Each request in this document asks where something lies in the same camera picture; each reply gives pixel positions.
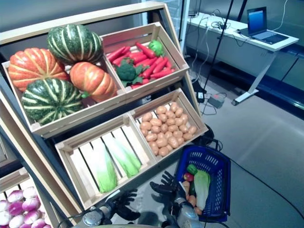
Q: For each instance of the wooden carrot crate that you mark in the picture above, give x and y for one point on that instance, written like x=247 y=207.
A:
x=156 y=82

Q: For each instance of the brown potato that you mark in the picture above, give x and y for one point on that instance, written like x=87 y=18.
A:
x=198 y=210

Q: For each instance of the large orange pumpkin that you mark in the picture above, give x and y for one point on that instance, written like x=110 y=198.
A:
x=33 y=66

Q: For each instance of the white desk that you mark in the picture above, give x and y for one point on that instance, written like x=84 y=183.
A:
x=285 y=44

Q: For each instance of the wooden turnip crate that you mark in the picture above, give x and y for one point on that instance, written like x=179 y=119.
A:
x=14 y=177

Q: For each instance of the large wooden pumpkin crate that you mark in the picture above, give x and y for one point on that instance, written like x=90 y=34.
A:
x=78 y=121

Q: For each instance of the green broccoli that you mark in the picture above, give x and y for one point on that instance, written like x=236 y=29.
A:
x=126 y=71

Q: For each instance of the dark green bell pepper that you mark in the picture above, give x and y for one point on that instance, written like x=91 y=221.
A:
x=192 y=169

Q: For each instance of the purple white turnip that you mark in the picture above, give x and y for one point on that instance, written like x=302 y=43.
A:
x=31 y=217
x=31 y=204
x=39 y=223
x=15 y=196
x=29 y=192
x=3 y=205
x=4 y=217
x=16 y=221
x=15 y=207

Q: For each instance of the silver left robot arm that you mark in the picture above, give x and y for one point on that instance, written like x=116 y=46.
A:
x=95 y=217

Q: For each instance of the red carrot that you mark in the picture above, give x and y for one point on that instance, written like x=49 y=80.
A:
x=164 y=72
x=169 y=64
x=125 y=50
x=120 y=60
x=137 y=57
x=136 y=86
x=160 y=66
x=152 y=69
x=116 y=53
x=145 y=81
x=145 y=50
x=146 y=62

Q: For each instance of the wooden potato crate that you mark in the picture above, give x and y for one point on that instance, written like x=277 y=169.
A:
x=190 y=104

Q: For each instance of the red tomato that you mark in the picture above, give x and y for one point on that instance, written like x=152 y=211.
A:
x=188 y=177

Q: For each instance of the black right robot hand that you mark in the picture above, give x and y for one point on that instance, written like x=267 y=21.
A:
x=168 y=190

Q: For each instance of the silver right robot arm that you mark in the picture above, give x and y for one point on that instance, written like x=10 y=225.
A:
x=187 y=216

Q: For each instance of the light green bell pepper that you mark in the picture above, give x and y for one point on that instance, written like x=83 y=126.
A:
x=155 y=47

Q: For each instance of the open laptop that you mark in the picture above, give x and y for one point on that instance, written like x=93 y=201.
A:
x=256 y=19

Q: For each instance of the green striped pumpkin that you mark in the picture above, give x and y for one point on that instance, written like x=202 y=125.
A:
x=73 y=42
x=50 y=99

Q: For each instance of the wooden display shelf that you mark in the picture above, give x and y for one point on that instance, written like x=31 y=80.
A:
x=83 y=17

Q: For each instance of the blue plastic shopping basket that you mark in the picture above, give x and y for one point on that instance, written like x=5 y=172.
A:
x=213 y=166

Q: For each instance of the black power brick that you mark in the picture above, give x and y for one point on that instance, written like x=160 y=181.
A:
x=200 y=95

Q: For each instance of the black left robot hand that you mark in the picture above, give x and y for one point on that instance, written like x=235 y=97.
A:
x=126 y=204

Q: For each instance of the gray box with red button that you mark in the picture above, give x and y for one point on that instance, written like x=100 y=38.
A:
x=216 y=101

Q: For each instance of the dark green cucumber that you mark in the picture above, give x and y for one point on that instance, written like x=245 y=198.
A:
x=192 y=190

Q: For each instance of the small orange pumpkin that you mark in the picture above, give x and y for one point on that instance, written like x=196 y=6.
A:
x=95 y=80

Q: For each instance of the black tripod pole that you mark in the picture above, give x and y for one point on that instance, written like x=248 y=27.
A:
x=219 y=45

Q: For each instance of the wooden cabbage crate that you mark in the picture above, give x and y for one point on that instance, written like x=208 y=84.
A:
x=83 y=166

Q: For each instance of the napa cabbage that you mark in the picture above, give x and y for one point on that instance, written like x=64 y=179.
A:
x=126 y=159
x=202 y=187
x=104 y=173

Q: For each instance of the small tan potato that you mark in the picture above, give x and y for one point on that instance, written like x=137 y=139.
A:
x=186 y=184
x=192 y=200

